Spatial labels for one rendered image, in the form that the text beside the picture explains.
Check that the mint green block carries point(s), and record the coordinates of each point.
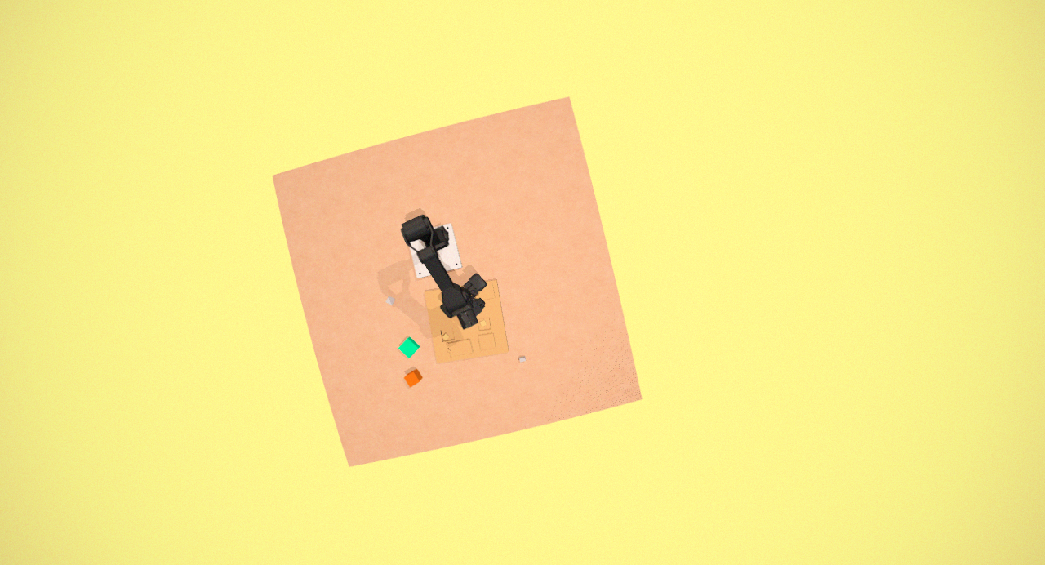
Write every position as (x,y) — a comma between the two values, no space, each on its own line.
(409,347)

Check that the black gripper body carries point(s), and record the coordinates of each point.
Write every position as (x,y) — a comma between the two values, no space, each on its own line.
(478,283)

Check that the orange block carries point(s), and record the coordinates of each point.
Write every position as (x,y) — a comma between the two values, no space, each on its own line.
(413,377)

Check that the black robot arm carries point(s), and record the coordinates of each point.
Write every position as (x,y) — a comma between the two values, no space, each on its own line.
(456,301)

